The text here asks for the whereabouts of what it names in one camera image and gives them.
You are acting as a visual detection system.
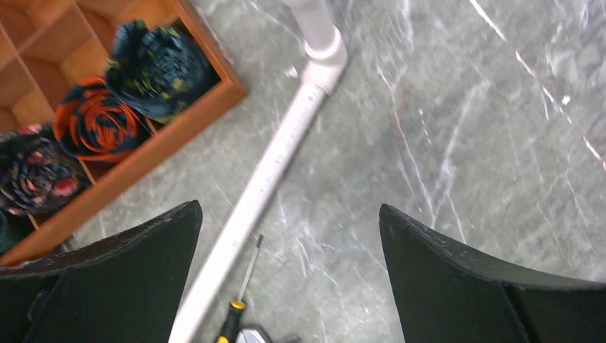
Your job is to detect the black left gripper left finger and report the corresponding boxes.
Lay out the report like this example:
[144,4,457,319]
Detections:
[1,200,203,342]

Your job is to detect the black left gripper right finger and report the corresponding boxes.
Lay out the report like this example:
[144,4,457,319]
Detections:
[379,204,605,342]

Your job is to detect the dark blue patterned tie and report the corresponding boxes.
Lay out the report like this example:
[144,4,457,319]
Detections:
[105,19,219,124]

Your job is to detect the rolled dark green tie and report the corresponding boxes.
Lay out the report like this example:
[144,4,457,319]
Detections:
[1,211,34,254]

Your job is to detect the orange wooden compartment tray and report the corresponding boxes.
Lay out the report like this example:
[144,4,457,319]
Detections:
[1,1,247,266]

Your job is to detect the white PVC floor pipe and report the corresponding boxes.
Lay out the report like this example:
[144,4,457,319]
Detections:
[169,27,348,343]

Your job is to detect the white vertical PVC pipe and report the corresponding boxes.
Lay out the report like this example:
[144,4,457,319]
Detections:
[282,0,337,52]

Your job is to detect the red handled adjustable wrench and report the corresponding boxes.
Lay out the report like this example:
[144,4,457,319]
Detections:
[234,327,276,343]

